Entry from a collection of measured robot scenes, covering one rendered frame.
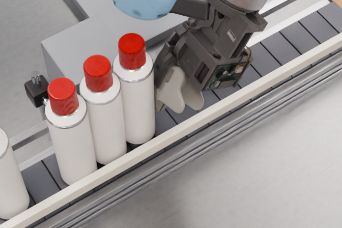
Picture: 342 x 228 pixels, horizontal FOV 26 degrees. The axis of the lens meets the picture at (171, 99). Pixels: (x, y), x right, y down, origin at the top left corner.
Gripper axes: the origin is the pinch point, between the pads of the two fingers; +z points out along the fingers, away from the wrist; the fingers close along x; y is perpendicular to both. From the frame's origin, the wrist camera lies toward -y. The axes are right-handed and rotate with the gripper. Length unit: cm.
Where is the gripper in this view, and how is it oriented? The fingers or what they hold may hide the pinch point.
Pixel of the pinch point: (159, 100)
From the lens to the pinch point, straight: 103.1
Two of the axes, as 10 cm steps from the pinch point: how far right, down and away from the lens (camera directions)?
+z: -4.1, 7.1, 5.6
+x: 7.2, -1.2, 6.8
